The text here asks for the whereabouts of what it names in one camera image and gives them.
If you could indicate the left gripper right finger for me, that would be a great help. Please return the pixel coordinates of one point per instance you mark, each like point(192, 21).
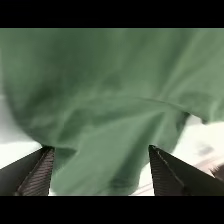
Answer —
point(180, 176)

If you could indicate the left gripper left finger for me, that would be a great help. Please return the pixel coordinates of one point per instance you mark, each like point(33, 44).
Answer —
point(31, 173)

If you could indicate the green T-shirt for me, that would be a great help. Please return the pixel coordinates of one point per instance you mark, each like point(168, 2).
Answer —
point(100, 86)

